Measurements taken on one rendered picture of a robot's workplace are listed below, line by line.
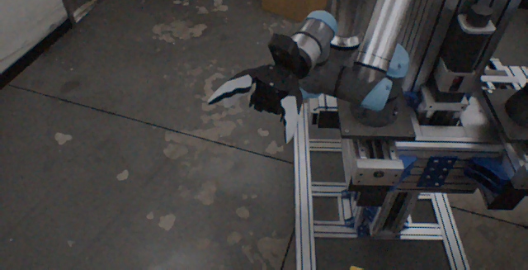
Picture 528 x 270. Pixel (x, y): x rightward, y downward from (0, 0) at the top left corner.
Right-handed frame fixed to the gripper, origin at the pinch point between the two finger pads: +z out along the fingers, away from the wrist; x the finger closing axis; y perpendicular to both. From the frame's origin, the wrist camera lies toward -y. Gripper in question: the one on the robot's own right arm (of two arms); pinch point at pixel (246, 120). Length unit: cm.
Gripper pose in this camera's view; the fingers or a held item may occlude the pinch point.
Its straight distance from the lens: 66.3
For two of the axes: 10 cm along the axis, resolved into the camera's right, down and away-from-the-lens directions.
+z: -4.7, 6.5, -6.0
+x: -8.8, -4.3, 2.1
